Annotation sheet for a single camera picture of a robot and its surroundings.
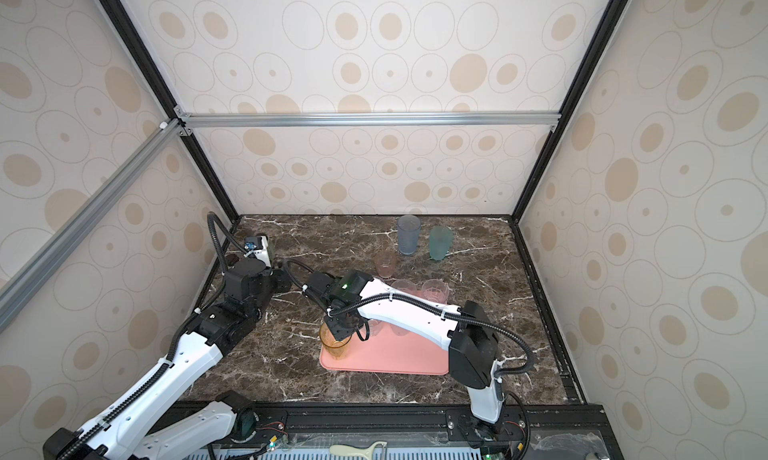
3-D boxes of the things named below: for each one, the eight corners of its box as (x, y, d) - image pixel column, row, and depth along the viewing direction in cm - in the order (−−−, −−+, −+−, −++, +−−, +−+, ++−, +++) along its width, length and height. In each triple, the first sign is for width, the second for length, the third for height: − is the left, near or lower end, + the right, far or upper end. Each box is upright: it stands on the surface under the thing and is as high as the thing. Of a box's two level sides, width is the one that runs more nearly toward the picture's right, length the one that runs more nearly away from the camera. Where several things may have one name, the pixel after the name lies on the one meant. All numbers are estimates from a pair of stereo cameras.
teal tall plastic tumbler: (431, 260, 109) (432, 254, 106) (428, 231, 118) (429, 225, 115) (454, 260, 109) (456, 254, 106) (449, 231, 118) (451, 225, 115)
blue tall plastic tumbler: (398, 255, 110) (398, 230, 100) (397, 239, 115) (398, 213, 105) (418, 255, 110) (421, 230, 100) (416, 239, 115) (419, 213, 105)
